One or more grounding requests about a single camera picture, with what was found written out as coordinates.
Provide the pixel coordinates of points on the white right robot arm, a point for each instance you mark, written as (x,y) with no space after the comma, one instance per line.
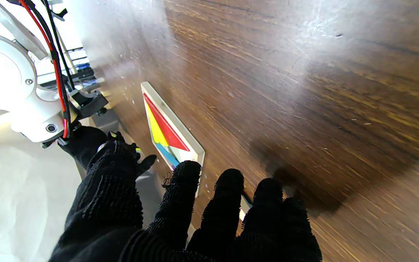
(2,76)

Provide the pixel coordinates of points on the square wooden tangram tray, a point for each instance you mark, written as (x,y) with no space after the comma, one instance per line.
(195,151)

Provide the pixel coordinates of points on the large yellow tangram triangle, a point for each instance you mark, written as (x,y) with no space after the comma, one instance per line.
(156,133)

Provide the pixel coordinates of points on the natural wood tangram triangle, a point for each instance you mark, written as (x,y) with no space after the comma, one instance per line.
(245,208)

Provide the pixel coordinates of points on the large red tangram triangle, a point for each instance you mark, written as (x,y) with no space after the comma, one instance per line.
(171,134)

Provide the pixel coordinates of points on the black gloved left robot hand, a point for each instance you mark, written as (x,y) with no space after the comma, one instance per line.
(102,207)

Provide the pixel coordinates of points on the blue tangram triangle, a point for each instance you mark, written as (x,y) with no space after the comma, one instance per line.
(167,154)

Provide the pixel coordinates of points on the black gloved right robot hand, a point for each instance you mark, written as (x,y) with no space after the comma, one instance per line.
(84,143)

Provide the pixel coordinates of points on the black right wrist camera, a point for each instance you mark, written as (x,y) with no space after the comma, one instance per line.
(89,103)

